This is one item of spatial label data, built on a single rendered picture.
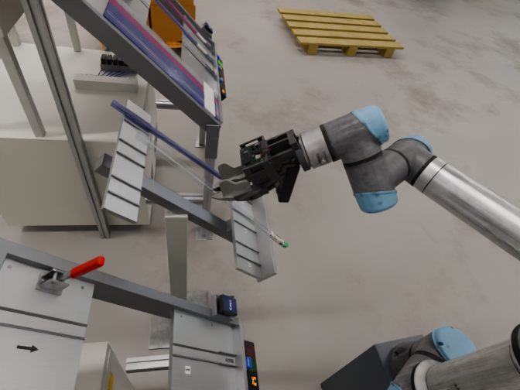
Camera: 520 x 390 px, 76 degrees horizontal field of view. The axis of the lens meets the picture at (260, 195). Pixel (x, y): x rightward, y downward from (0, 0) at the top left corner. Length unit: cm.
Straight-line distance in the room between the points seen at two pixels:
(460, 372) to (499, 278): 169
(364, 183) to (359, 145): 7
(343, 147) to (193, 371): 52
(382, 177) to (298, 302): 119
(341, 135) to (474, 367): 49
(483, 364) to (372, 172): 39
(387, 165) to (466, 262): 177
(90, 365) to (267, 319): 91
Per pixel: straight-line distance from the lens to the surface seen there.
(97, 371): 98
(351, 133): 62
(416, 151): 75
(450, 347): 101
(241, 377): 84
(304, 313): 174
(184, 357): 74
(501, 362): 74
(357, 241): 207
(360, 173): 64
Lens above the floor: 155
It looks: 48 degrees down
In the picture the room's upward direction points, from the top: 15 degrees clockwise
